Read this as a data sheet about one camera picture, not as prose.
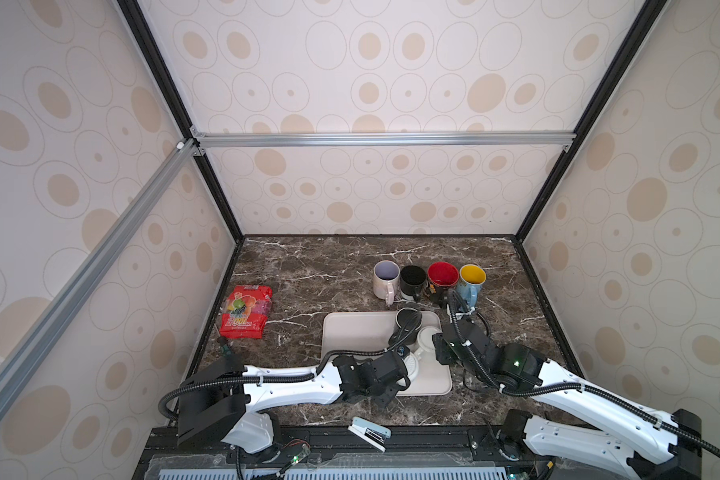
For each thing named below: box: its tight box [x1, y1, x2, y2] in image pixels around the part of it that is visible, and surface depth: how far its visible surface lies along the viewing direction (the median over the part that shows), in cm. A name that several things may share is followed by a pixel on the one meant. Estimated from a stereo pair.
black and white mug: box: [400, 264, 427, 302], surface depth 98 cm
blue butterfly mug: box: [456, 264, 487, 309], surface depth 97 cm
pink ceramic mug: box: [373, 259, 401, 306], surface depth 97 cm
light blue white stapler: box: [348, 416, 392, 453], surface depth 76 cm
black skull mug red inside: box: [427, 261, 459, 306], surface depth 97 cm
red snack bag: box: [220, 285, 273, 340], surface depth 95 cm
